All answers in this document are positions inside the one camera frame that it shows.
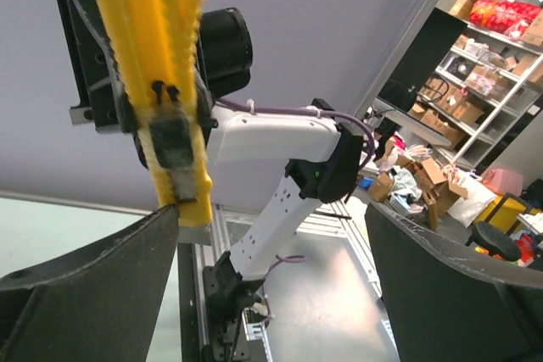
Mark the grey slotted cable duct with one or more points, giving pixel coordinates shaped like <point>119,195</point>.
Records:
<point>257,339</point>

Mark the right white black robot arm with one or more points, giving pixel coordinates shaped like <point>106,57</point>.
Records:
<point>323,149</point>

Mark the black round stool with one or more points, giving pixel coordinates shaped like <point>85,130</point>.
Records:
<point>495,241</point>

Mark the red patterned bag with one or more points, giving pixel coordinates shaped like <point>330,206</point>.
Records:
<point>510,19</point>

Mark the pile of cardboard boxes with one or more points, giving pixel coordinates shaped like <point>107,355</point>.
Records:
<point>419,187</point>

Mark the metal storage shelf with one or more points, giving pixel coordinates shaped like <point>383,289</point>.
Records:
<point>484,88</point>

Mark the right aluminium corner post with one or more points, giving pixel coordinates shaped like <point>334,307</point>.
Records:
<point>389,39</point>

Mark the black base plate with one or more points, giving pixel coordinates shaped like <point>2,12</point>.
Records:
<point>211,302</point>

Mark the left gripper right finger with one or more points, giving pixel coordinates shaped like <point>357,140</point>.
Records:
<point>447,302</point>

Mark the pink box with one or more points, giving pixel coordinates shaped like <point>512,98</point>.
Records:
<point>501,181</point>

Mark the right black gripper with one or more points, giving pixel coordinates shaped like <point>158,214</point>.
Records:
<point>80,61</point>

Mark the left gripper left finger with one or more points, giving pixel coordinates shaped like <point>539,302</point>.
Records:
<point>99,302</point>

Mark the right aluminium side rail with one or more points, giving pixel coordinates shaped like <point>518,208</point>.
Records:
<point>214,235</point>

